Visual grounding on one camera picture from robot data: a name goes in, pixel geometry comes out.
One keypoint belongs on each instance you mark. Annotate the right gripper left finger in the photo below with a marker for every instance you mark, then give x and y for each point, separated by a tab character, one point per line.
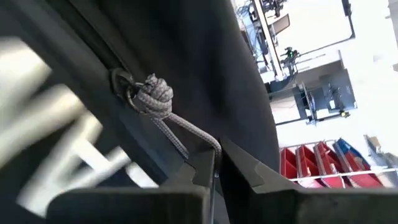
130	208

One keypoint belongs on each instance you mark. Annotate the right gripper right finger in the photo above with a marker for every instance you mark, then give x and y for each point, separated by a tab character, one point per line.
311	208

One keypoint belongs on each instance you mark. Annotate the black backpack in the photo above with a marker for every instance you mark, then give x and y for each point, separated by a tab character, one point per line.
202	62

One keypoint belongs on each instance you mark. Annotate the grey printer cart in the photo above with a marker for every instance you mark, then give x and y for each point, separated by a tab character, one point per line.
339	90

